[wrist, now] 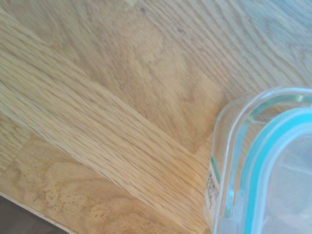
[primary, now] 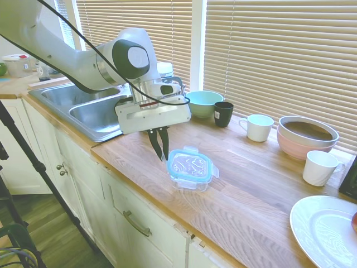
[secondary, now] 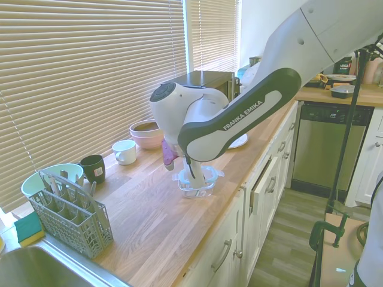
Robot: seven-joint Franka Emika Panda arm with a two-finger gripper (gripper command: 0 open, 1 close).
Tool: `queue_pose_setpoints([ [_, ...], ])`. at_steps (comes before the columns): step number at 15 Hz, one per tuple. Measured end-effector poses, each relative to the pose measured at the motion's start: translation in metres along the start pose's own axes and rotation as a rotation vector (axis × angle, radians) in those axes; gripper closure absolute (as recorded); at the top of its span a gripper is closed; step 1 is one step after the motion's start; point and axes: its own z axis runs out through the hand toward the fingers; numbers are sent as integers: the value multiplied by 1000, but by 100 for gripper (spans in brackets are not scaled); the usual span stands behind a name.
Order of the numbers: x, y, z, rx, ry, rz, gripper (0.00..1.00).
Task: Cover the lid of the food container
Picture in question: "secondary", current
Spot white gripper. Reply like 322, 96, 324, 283
186, 158, 208, 189

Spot white ceramic mug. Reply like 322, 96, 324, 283
111, 139, 138, 166

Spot black toaster oven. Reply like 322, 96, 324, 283
161, 70, 242, 105

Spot mint green bowl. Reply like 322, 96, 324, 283
20, 163, 84, 201

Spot person in white shirt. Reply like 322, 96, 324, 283
348, 172, 383, 287

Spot purple cloth item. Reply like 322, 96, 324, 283
160, 138, 181, 172

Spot black supplement tub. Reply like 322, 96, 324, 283
333, 61, 352, 75

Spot green and yellow sponge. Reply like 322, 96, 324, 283
13, 213, 46, 248

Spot white plastic bag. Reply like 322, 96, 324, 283
239, 62, 262, 90

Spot plate with food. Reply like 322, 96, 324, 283
324, 74, 357, 81

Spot black food tray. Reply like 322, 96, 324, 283
330, 85, 356, 99

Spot black camera tripod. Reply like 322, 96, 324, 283
324, 41, 383, 215

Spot pink bottle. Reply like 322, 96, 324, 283
363, 59, 378, 84

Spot pink bowl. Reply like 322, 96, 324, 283
130, 131, 165, 151

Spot stainless steel sink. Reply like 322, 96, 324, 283
0, 243, 132, 287

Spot beige slatted window blind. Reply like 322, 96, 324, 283
0, 0, 186, 212
190, 0, 240, 72

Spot dark green clamp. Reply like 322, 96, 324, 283
309, 210, 350, 287

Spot black cup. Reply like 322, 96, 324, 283
79, 154, 106, 185

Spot grey plastic cutlery basket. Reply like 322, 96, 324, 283
28, 169, 114, 259

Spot clear glass food container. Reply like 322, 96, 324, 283
178, 179, 215, 199

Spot wooden robot table board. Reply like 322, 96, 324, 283
317, 212, 372, 287

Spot clear lid with teal seal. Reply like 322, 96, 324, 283
171, 166, 225, 188

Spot white lower kitchen cabinets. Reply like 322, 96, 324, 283
176, 100, 303, 287

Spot white tall cabinet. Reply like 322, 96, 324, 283
354, 106, 383, 207

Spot stainless steel dishwasher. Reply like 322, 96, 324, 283
291, 101, 375, 192

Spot grey bowl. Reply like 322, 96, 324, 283
129, 118, 164, 138

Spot white dinner plate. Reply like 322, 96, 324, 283
227, 133, 249, 149

